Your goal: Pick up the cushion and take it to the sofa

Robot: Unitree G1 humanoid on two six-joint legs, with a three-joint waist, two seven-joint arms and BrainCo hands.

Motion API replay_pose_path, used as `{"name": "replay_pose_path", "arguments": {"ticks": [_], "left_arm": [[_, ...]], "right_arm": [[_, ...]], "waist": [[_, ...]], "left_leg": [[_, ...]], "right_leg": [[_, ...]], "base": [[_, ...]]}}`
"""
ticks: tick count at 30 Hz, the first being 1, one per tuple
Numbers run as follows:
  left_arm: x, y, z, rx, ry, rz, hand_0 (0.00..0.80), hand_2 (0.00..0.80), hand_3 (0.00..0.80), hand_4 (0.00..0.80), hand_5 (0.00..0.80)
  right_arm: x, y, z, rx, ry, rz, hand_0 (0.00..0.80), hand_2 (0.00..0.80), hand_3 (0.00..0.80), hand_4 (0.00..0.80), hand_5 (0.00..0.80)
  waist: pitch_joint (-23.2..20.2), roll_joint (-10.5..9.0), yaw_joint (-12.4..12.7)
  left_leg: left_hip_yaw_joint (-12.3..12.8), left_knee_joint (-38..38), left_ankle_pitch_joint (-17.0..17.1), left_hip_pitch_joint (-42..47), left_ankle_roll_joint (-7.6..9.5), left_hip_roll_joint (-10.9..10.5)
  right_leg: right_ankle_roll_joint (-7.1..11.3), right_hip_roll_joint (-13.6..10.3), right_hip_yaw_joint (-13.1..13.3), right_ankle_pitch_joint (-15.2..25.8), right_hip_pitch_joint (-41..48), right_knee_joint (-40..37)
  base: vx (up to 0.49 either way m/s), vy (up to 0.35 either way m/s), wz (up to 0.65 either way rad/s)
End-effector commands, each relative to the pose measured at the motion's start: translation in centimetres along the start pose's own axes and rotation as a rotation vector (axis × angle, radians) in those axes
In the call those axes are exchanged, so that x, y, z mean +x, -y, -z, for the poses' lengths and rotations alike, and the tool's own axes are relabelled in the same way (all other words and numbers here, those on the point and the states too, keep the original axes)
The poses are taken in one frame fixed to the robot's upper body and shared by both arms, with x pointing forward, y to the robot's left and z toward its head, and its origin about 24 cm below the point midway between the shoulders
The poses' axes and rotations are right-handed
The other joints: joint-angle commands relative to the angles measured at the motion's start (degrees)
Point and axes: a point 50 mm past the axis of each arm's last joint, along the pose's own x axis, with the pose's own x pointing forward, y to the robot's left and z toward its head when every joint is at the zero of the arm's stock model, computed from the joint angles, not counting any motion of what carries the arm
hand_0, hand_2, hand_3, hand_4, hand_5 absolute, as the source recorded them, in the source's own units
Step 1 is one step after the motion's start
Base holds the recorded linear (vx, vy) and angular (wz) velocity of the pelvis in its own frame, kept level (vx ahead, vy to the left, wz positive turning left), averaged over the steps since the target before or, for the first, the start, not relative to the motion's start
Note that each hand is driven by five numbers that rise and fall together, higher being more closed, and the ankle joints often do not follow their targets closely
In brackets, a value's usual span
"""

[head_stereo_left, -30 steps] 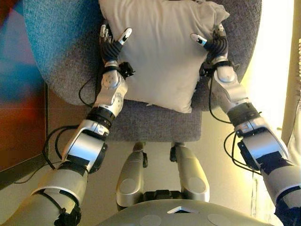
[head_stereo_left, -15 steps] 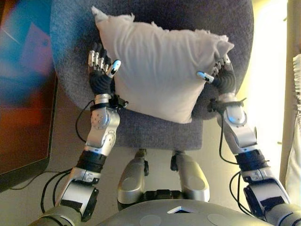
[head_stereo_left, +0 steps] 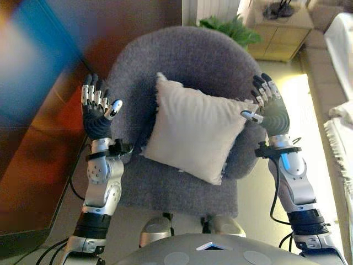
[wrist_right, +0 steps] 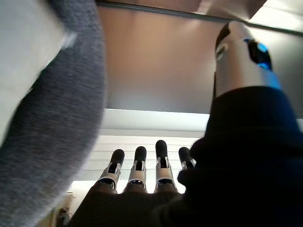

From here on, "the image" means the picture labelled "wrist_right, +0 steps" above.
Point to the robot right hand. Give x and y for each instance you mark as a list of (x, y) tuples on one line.
[(236, 165)]

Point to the brown glossy wardrobe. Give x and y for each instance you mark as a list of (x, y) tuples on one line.
[(154, 59)]

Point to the grey upholstered armchair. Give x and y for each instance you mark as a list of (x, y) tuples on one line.
[(59, 118)]

